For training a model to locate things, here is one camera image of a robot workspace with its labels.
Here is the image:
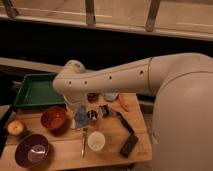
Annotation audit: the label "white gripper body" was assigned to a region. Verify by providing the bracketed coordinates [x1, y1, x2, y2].
[64, 96, 86, 119]

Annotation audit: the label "blue sponge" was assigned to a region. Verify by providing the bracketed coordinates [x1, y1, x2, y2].
[75, 106, 89, 128]

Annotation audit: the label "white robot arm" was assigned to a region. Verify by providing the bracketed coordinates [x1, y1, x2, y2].
[53, 53, 213, 171]

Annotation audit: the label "small metal cup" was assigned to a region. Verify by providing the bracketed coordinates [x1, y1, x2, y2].
[87, 110, 98, 122]

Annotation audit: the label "white plastic cup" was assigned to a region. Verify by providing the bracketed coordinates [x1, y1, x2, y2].
[87, 131, 106, 152]

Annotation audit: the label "dark grape bunch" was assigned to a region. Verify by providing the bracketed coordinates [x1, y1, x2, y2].
[87, 93, 99, 103]

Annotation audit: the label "orange bowl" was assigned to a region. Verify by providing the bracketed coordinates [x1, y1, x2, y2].
[40, 106, 67, 131]

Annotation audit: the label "light blue cloth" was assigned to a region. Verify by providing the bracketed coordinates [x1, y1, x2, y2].
[103, 93, 118, 102]

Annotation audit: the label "green plastic tray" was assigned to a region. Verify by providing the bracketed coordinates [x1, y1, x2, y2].
[14, 73, 64, 109]

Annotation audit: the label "orange carrot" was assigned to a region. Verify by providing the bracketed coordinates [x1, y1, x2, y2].
[118, 93, 129, 112]

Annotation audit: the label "red yellow apple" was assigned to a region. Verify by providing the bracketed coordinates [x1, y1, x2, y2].
[7, 120, 25, 136]

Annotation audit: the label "purple bowl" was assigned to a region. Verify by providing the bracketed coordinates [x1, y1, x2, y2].
[15, 134, 49, 168]

